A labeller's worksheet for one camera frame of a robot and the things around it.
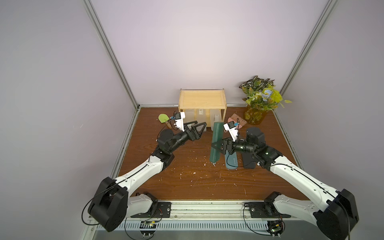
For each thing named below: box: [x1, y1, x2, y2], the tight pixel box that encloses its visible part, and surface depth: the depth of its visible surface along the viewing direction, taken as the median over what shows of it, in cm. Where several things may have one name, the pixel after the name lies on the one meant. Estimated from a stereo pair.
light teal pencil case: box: [224, 150, 238, 170], surface depth 91 cm
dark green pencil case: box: [210, 122, 224, 163], surface depth 69 cm
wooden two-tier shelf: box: [178, 88, 228, 128], surface depth 98 cm
